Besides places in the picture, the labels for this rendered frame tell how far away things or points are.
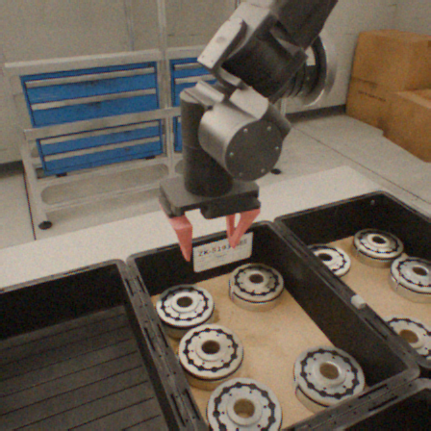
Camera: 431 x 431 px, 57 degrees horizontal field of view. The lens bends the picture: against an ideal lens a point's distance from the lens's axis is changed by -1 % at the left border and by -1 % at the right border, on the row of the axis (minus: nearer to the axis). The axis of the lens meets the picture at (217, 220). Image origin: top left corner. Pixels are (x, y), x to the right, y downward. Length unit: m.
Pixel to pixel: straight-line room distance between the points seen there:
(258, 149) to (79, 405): 0.47
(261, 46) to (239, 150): 0.11
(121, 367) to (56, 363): 0.11
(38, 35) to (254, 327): 2.72
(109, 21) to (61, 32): 0.34
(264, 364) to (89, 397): 0.27
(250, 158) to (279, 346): 0.42
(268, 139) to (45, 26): 2.86
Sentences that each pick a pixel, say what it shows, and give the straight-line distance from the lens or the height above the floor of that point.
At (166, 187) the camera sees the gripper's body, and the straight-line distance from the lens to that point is 0.46.
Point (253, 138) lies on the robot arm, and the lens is 0.35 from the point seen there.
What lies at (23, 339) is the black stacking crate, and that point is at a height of 0.83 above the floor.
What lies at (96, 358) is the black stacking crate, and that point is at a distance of 0.72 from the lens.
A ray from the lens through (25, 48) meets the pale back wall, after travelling 3.17.
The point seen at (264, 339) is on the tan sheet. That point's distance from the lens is 0.72.
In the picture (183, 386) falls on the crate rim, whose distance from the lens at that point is 0.54.
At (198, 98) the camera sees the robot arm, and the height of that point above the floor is 1.26.
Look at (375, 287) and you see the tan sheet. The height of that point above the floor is 0.83.
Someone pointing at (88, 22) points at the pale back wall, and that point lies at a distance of 3.19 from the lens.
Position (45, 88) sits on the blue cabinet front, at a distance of 2.34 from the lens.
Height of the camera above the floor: 1.38
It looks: 34 degrees down
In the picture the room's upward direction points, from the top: straight up
